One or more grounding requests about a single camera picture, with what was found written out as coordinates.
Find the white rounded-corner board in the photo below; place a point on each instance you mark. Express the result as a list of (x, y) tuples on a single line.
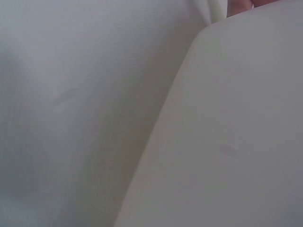
[(232, 123)]

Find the person's right fingers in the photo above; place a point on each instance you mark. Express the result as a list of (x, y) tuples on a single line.
[(238, 6)]

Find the person's right hand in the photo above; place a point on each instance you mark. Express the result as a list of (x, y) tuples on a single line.
[(239, 6)]

